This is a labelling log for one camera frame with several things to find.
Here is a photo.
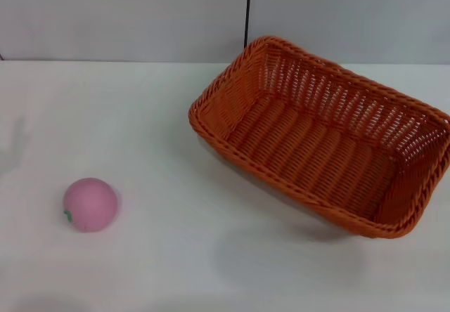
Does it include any orange woven plastic basket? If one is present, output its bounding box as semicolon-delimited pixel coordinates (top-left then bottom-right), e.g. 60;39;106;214
188;35;450;240

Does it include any black vertical wall seam strip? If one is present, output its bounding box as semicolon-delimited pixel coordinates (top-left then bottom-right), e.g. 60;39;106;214
243;0;252;51

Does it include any pink toy peach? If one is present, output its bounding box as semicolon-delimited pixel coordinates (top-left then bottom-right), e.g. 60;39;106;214
63;177;119;234

